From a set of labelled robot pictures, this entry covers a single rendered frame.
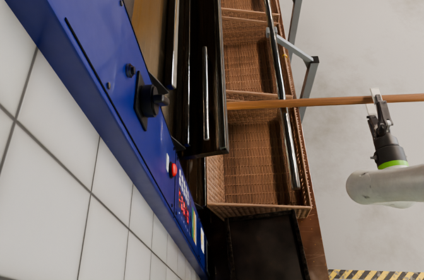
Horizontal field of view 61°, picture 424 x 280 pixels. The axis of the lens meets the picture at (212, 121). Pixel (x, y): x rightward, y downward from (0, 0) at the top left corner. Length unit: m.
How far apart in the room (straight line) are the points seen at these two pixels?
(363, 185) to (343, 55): 2.14
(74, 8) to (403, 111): 2.78
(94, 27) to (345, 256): 2.21
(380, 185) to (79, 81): 0.89
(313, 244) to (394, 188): 0.82
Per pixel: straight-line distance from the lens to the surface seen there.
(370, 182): 1.12
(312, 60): 1.81
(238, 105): 1.32
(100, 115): 0.40
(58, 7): 0.30
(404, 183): 1.02
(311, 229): 1.81
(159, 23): 0.82
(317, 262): 1.79
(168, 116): 0.92
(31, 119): 0.31
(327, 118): 2.78
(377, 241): 2.51
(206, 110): 1.00
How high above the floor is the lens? 2.31
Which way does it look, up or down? 59 degrees down
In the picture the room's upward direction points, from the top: 8 degrees counter-clockwise
